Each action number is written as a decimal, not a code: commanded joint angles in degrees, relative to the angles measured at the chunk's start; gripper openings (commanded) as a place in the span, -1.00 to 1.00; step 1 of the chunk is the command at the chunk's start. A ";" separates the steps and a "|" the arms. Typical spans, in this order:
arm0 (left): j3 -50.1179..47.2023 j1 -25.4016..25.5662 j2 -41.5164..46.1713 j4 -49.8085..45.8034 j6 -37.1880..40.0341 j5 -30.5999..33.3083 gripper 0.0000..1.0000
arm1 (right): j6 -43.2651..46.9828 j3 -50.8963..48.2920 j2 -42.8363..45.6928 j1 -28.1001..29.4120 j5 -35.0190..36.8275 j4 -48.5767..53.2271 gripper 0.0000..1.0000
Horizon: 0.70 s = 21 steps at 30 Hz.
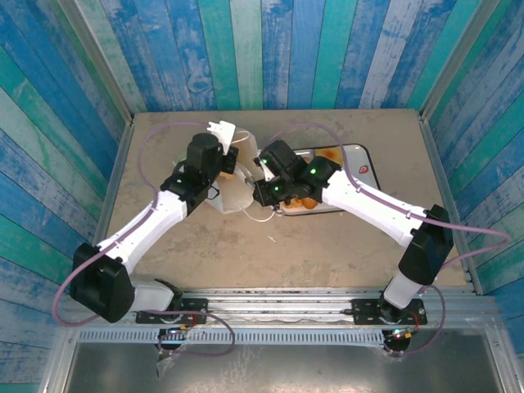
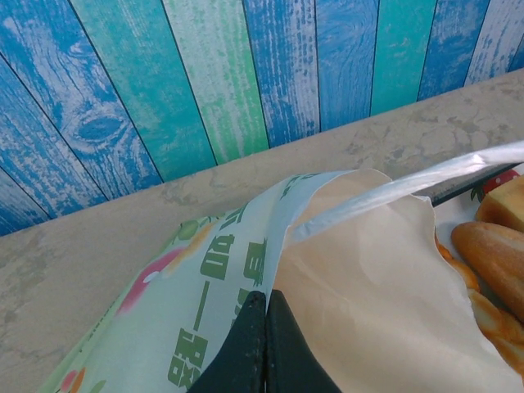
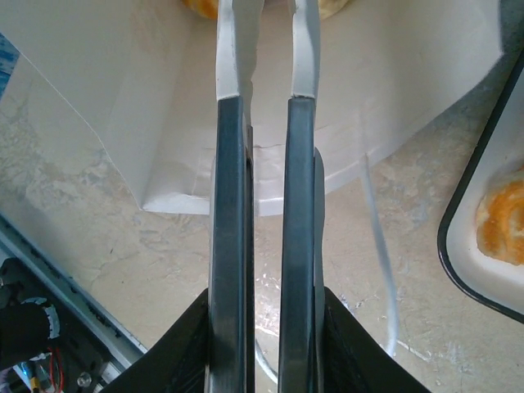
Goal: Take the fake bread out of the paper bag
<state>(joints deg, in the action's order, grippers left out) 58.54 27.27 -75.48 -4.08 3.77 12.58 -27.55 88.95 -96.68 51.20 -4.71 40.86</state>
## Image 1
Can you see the steel sheet panel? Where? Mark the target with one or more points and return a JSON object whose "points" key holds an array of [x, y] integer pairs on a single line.
{"points": [[286, 368]]}

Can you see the aluminium frame post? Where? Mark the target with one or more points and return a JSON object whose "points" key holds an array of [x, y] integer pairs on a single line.
{"points": [[104, 69], [458, 61]]}

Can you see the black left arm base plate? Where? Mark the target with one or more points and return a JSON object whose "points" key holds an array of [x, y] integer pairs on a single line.
{"points": [[192, 307]]}

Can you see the floral green paper bag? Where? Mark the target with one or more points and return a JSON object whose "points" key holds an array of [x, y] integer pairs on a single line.
{"points": [[233, 200]]}

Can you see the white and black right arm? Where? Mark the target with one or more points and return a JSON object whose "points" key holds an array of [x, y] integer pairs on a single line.
{"points": [[360, 204]]}

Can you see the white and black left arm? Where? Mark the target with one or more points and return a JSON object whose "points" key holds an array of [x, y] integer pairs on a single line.
{"points": [[151, 221]]}

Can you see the striped round fake bun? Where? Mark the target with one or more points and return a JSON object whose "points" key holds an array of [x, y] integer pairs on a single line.
{"points": [[292, 204]]}

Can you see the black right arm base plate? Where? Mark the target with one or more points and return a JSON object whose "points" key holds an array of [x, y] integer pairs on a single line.
{"points": [[364, 311]]}

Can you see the aluminium mounting rail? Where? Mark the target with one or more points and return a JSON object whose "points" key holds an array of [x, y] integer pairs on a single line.
{"points": [[278, 307]]}

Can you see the aluminium table side rail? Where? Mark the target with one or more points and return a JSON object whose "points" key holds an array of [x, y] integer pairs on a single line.
{"points": [[436, 163], [118, 163]]}

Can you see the fake toast slice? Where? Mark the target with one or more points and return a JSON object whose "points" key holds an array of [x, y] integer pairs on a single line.
{"points": [[327, 154]]}

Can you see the white strawberry print tray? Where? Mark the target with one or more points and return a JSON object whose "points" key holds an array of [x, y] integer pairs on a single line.
{"points": [[360, 155]]}

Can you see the brown oval fake roll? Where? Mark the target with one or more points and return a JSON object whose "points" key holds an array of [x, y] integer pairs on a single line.
{"points": [[310, 203]]}

